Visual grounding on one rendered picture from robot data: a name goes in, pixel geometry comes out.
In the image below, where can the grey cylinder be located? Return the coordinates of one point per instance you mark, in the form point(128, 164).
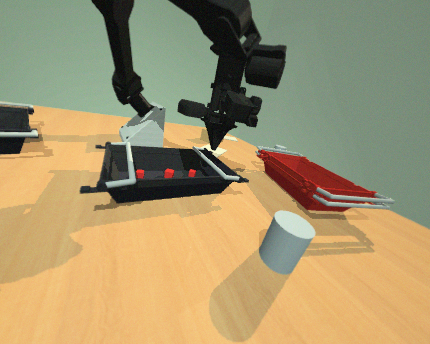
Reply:
point(285, 242)
point(279, 147)

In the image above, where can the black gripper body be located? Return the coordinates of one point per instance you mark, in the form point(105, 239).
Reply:
point(198, 110)

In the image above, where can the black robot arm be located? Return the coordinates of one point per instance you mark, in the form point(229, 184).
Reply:
point(224, 22)

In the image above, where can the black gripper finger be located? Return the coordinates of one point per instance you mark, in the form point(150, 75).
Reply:
point(212, 129)
point(222, 132)

